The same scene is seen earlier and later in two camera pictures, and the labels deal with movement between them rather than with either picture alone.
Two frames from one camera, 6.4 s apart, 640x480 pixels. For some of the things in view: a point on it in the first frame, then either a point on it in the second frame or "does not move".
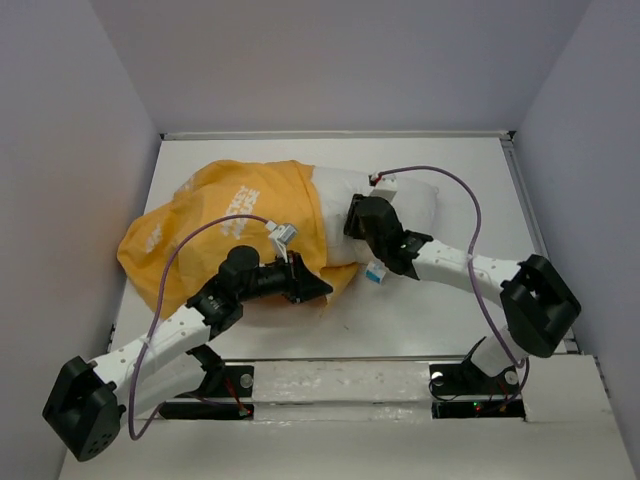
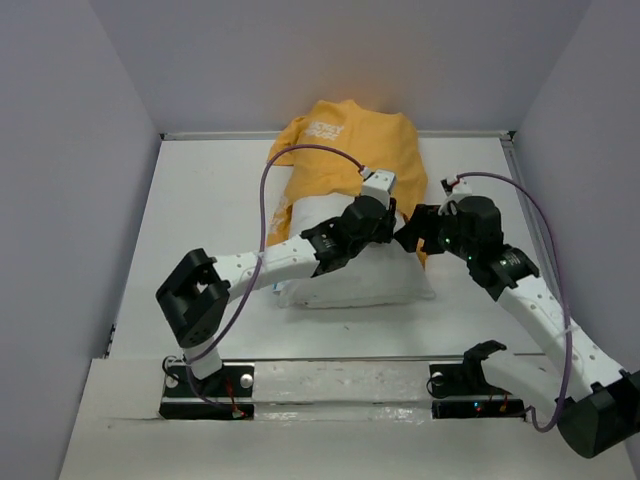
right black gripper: (352, 219) -> (423, 217)
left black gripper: (305, 286) -> (387, 224)
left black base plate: (226, 382) does not move
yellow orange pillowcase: (174, 247) -> (327, 150)
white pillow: (415, 201) -> (387, 274)
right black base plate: (466, 379) does not move
